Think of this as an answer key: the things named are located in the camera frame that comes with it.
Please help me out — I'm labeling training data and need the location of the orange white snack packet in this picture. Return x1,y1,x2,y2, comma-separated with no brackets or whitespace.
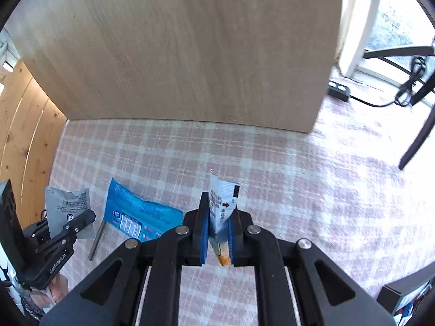
209,171,240,266

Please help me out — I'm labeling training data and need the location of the left human hand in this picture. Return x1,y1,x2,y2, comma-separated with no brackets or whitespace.
29,273,69,312

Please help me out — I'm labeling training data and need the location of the grey foil packet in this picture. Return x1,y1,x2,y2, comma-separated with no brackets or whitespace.
45,186,91,238

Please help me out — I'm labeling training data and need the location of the grey metal stick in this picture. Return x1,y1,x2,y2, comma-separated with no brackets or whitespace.
88,220,106,261

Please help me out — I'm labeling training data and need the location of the blue foil packet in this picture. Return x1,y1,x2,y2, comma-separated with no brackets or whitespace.
103,179,184,242

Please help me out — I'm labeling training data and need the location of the pink plaid tablecloth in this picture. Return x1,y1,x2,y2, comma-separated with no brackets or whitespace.
43,65,435,326

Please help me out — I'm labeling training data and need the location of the black storage box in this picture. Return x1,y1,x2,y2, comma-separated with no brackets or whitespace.
377,263,434,325

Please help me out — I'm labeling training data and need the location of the black inline remote control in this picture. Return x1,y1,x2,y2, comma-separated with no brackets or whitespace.
327,80,350,102

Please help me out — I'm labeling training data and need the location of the black tripod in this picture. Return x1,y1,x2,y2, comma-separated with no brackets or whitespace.
363,46,434,170

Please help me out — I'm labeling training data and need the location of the wooden cabinet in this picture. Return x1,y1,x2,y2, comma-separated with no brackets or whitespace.
6,0,341,133

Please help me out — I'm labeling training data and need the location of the black tripod power cable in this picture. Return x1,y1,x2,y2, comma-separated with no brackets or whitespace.
348,55,431,108

